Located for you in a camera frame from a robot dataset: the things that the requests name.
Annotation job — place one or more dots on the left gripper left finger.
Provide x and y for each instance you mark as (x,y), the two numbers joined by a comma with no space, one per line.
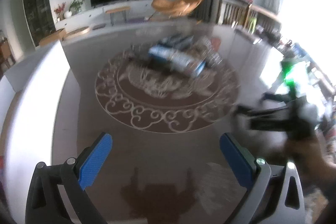
(91,160)

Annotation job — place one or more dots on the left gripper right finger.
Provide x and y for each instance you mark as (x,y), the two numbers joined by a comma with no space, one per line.
(240,160)

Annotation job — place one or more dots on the person's right hand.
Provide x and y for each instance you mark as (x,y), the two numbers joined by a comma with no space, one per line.
(314,168)

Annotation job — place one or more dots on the white partitioned storage box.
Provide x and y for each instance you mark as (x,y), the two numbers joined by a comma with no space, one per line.
(40,79)

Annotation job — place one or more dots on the blue white carton box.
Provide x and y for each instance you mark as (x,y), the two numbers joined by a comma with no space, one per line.
(177,60)

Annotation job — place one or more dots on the wooden dining chair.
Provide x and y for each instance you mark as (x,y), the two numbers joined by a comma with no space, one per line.
(233,13)

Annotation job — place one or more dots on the cardboard box on floor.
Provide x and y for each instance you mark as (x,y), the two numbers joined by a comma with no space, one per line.
(58,35)

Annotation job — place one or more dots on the black carton box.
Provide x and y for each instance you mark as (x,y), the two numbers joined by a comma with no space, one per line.
(177,42)

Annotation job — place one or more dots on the white cabinet sideboard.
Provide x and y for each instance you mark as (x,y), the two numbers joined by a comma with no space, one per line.
(140,9)

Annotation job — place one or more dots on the wooden bench with metal legs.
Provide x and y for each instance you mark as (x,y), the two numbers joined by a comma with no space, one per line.
(123,10)

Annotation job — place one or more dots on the green potted plant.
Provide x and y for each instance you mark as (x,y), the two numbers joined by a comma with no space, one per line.
(76,6)

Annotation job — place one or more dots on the red flowers in vase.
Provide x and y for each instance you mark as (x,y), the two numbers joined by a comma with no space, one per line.
(59,10)

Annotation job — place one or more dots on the orange lounge chair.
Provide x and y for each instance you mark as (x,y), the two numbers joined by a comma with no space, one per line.
(175,8)

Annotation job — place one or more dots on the dark display cabinet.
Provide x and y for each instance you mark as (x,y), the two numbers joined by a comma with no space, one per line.
(39,19)

